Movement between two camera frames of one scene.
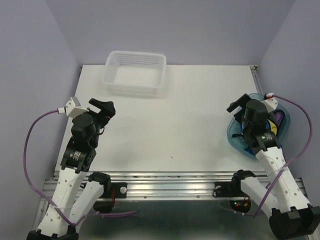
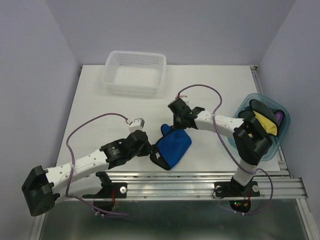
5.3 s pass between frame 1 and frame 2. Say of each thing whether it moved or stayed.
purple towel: stayed
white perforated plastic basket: stayed
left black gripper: moved
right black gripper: moved
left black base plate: stayed
